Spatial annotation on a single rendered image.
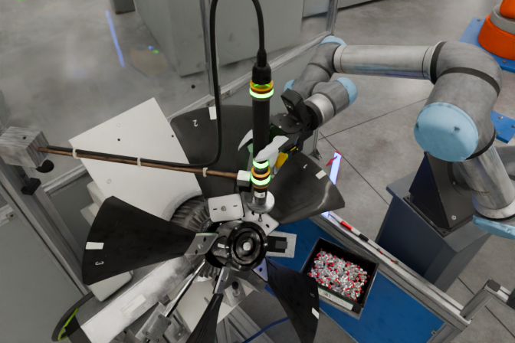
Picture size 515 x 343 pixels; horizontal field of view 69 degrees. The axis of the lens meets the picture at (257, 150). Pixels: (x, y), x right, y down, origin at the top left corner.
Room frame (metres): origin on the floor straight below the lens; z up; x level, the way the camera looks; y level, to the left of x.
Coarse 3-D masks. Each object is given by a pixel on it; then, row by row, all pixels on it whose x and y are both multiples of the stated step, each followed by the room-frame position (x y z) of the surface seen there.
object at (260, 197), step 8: (264, 56) 0.58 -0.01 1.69; (256, 64) 0.58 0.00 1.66; (264, 64) 0.58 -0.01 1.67; (256, 72) 0.57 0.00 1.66; (264, 72) 0.57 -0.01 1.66; (256, 80) 0.57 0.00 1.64; (264, 80) 0.57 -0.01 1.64; (256, 192) 0.57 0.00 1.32; (264, 192) 0.57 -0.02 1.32; (256, 200) 0.57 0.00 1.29; (264, 200) 0.57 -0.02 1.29
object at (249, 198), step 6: (240, 174) 0.60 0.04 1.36; (240, 180) 0.58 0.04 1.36; (246, 180) 0.58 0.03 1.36; (240, 186) 0.58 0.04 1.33; (246, 186) 0.58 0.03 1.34; (252, 186) 0.59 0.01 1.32; (246, 192) 0.58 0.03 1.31; (252, 192) 0.59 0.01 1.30; (246, 198) 0.58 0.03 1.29; (252, 198) 0.59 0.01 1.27; (270, 198) 0.59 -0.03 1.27; (252, 204) 0.57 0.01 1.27; (264, 204) 0.57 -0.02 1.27; (270, 204) 0.57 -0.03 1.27; (252, 210) 0.56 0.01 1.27; (258, 210) 0.55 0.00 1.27; (264, 210) 0.55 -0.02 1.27; (270, 210) 0.56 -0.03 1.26
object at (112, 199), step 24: (96, 216) 0.44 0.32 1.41; (120, 216) 0.45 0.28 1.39; (144, 216) 0.46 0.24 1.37; (96, 240) 0.42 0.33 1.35; (120, 240) 0.43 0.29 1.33; (144, 240) 0.44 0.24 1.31; (168, 240) 0.46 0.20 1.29; (192, 240) 0.47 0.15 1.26; (120, 264) 0.41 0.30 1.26; (144, 264) 0.43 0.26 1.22
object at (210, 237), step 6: (198, 234) 0.48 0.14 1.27; (204, 234) 0.49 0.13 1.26; (210, 234) 0.49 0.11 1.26; (216, 234) 0.50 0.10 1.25; (198, 240) 0.48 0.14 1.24; (210, 240) 0.49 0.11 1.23; (192, 246) 0.48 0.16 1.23; (204, 246) 0.49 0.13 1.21; (210, 246) 0.49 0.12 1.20; (186, 252) 0.48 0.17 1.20; (192, 252) 0.48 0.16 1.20; (198, 252) 0.49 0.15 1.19; (204, 252) 0.49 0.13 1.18
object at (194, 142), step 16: (192, 112) 0.75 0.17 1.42; (208, 112) 0.75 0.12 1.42; (224, 112) 0.75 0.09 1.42; (240, 112) 0.75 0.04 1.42; (176, 128) 0.72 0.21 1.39; (192, 128) 0.72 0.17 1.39; (208, 128) 0.72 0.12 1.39; (224, 128) 0.72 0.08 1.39; (240, 128) 0.72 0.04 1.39; (192, 144) 0.69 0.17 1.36; (208, 144) 0.69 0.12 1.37; (224, 144) 0.68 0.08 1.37; (192, 160) 0.67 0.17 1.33; (208, 160) 0.66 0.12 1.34; (224, 160) 0.65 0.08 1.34; (240, 160) 0.65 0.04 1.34; (208, 176) 0.63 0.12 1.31; (208, 192) 0.60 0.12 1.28; (224, 192) 0.60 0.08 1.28; (240, 192) 0.59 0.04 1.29
